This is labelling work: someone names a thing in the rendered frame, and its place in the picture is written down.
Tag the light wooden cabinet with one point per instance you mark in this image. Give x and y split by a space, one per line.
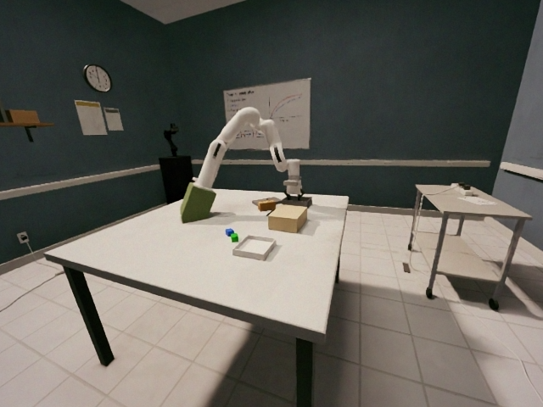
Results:
287 218

